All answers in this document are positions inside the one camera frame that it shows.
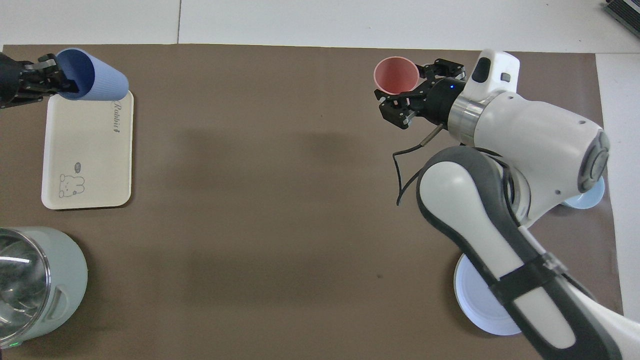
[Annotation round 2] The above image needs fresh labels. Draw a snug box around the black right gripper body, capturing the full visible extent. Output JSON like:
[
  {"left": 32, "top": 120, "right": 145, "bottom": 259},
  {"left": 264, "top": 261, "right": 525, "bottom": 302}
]
[{"left": 412, "top": 77, "right": 467, "bottom": 126}]

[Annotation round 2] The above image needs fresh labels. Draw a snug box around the grey ribbed device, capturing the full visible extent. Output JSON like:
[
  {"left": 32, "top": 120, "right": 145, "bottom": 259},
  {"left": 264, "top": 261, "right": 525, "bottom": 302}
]
[{"left": 602, "top": 0, "right": 640, "bottom": 24}]

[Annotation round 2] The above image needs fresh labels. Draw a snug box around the pink cup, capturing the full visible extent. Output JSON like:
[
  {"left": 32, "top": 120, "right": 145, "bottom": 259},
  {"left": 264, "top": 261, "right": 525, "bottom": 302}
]
[{"left": 373, "top": 56, "right": 420, "bottom": 96}]

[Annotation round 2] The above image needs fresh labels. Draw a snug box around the blue ribbed cup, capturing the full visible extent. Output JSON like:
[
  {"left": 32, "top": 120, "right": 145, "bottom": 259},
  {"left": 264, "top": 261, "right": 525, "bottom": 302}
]
[{"left": 55, "top": 47, "right": 129, "bottom": 102}]

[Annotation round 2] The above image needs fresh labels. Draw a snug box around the pale green cooking pot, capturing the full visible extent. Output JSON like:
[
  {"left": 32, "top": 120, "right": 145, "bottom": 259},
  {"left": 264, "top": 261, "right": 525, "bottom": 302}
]
[{"left": 0, "top": 226, "right": 89, "bottom": 350}]

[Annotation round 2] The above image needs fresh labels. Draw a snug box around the cream rabbit print tray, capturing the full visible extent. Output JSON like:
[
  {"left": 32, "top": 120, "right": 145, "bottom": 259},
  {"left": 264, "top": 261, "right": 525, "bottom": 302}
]
[{"left": 41, "top": 90, "right": 135, "bottom": 210}]

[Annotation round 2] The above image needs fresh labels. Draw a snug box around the brown table mat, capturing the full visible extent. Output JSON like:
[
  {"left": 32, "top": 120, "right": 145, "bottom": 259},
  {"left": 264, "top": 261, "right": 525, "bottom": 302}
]
[{"left": 0, "top": 44, "right": 630, "bottom": 360}]

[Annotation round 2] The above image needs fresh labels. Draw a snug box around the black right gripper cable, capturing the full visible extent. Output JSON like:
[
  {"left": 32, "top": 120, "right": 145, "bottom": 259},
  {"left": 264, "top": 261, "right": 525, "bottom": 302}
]
[{"left": 392, "top": 125, "right": 446, "bottom": 207}]

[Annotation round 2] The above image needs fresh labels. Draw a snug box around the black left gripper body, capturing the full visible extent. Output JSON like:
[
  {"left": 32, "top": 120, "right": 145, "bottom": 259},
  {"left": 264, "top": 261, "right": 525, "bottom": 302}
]
[{"left": 0, "top": 52, "right": 25, "bottom": 108}]

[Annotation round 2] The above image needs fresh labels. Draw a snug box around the light blue bowl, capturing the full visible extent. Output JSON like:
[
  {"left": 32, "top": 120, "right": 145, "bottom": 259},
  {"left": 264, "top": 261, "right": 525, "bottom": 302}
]
[{"left": 562, "top": 176, "right": 606, "bottom": 210}]

